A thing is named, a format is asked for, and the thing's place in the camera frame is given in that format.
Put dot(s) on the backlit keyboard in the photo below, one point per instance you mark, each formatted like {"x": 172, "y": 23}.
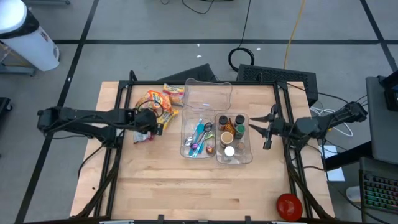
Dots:
{"x": 379, "y": 193}

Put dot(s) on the white paper sheet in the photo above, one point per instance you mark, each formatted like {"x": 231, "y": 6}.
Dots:
{"x": 335, "y": 174}

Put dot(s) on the red and black bowl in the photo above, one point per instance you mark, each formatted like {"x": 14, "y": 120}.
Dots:
{"x": 289, "y": 207}

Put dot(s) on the white trash can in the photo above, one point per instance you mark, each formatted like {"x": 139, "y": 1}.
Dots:
{"x": 31, "y": 49}

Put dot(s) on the black desk device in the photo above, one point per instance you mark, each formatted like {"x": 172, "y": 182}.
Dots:
{"x": 391, "y": 96}

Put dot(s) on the black aluminium frame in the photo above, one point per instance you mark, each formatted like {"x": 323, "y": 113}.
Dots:
{"x": 149, "y": 82}

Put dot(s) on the white computer mouse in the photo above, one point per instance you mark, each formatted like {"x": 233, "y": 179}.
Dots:
{"x": 353, "y": 194}

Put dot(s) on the green and yellow snack bag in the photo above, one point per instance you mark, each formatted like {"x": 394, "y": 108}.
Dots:
{"x": 141, "y": 102}

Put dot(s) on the dark chrome spoon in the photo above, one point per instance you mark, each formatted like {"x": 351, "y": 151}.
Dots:
{"x": 208, "y": 127}

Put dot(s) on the yellow red-print snack bag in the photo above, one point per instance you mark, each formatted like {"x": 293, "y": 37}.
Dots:
{"x": 174, "y": 93}

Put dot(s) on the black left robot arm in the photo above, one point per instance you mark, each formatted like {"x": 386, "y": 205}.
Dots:
{"x": 93, "y": 116}

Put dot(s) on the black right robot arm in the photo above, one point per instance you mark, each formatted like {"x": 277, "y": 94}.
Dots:
{"x": 323, "y": 123}

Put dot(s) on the black flat panel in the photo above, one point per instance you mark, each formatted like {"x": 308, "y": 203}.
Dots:
{"x": 192, "y": 74}

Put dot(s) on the silver and red packet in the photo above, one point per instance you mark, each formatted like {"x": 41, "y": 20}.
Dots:
{"x": 141, "y": 137}

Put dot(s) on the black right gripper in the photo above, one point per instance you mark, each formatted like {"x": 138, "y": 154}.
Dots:
{"x": 281, "y": 127}

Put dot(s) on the teal plastic spoon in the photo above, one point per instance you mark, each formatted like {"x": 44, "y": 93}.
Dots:
{"x": 199, "y": 128}

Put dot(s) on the black-lid orange spice jar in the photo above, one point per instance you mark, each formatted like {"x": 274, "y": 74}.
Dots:
{"x": 223, "y": 119}

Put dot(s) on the orange snack bag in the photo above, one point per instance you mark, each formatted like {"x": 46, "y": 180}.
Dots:
{"x": 158, "y": 99}

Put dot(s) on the iridescent rainbow metal spoon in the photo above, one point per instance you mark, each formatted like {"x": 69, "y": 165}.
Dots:
{"x": 210, "y": 150}
{"x": 196, "y": 152}
{"x": 211, "y": 136}

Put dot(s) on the black-lid purple-label spice jar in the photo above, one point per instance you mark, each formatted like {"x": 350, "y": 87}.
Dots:
{"x": 239, "y": 119}

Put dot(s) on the orange taco seasoning packet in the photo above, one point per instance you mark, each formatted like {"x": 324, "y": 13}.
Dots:
{"x": 230, "y": 127}

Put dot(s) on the green spice jar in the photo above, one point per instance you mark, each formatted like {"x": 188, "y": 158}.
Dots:
{"x": 239, "y": 129}

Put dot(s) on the clear plastic bin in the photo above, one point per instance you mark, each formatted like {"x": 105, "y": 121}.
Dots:
{"x": 185, "y": 130}
{"x": 206, "y": 96}
{"x": 247, "y": 155}

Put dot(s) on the white-lid spice jar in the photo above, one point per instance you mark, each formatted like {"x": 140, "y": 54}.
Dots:
{"x": 229, "y": 151}

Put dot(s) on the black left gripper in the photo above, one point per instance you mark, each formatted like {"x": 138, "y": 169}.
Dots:
{"x": 146, "y": 119}

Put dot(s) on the grey side desk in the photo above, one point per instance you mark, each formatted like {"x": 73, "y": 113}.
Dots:
{"x": 382, "y": 133}

